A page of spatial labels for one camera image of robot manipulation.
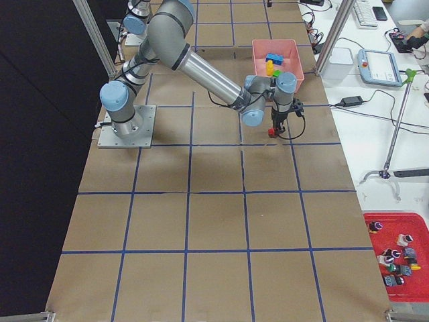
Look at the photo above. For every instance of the teach pendant tablet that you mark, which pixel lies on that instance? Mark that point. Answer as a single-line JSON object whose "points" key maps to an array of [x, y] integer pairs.
{"points": [[378, 68]]}

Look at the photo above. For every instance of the grabber reach tool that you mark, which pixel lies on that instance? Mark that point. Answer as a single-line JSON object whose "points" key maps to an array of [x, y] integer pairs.
{"points": [[384, 173]]}

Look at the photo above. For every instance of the black power adapter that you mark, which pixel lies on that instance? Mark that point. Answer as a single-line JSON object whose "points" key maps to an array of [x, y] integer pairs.
{"points": [[351, 101]]}

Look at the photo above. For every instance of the red toy block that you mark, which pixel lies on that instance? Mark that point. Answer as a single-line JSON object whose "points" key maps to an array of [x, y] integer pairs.
{"points": [[272, 133]]}

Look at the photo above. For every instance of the white square device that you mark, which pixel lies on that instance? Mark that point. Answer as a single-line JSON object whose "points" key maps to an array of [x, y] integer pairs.
{"points": [[339, 64]]}

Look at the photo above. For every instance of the person hand in glove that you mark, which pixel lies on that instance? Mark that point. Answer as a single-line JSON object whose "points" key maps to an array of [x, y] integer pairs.
{"points": [[417, 42]]}

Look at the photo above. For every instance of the green plastic tool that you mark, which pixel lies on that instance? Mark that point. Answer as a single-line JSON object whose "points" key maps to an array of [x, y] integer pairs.
{"points": [[410, 73]]}

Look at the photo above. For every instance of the right aluminium frame post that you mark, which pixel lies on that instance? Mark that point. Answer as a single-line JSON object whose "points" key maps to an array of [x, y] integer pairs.
{"points": [[95, 35]]}

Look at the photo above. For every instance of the aluminium frame post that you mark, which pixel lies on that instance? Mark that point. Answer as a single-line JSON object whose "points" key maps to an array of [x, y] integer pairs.
{"points": [[95, 35], [338, 24]]}

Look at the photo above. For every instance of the white keyboard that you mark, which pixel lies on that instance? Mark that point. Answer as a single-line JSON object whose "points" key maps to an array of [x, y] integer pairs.
{"points": [[364, 16]]}

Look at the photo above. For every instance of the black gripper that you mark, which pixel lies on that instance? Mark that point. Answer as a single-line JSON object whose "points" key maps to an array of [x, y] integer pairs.
{"points": [[277, 118]]}

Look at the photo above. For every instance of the blue toy block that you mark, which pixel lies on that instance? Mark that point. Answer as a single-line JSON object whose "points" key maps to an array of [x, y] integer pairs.
{"points": [[277, 59]]}

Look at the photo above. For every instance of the red parts tray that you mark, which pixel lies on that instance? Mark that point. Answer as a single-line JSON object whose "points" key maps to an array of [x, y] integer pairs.
{"points": [[400, 243]]}

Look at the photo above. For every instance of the pink plastic box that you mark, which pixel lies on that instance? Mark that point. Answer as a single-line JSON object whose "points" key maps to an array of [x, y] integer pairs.
{"points": [[283, 53]]}

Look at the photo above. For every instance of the black smartphone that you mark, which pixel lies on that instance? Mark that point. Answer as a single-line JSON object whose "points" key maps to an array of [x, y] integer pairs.
{"points": [[379, 13]]}

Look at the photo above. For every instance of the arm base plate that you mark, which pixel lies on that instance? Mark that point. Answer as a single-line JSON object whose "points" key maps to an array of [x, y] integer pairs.
{"points": [[134, 40], [136, 133]]}

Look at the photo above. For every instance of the yellow toy block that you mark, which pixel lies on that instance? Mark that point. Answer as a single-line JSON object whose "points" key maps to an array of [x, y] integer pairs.
{"points": [[269, 68]]}

